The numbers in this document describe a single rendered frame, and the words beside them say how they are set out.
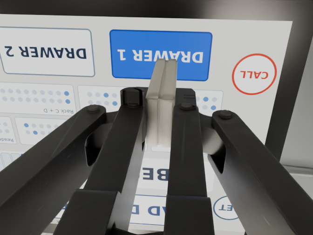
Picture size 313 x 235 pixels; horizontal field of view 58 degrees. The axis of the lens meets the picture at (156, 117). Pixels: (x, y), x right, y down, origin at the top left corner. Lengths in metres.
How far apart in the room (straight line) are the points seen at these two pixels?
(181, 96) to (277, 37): 0.14
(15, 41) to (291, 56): 0.26
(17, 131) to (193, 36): 0.22
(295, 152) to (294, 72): 1.68
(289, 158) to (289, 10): 1.65
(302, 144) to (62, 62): 1.84
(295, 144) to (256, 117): 1.66
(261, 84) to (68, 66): 0.19
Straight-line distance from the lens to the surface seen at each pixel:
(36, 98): 0.32
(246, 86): 0.29
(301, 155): 2.01
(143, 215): 0.38
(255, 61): 0.28
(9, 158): 0.38
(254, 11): 0.27
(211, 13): 0.26
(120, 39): 0.27
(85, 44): 0.28
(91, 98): 0.30
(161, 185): 0.35
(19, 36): 0.30
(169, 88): 0.15
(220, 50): 0.27
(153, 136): 0.15
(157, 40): 0.27
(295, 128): 1.99
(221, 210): 0.37
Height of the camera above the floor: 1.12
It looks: 12 degrees down
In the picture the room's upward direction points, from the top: 177 degrees counter-clockwise
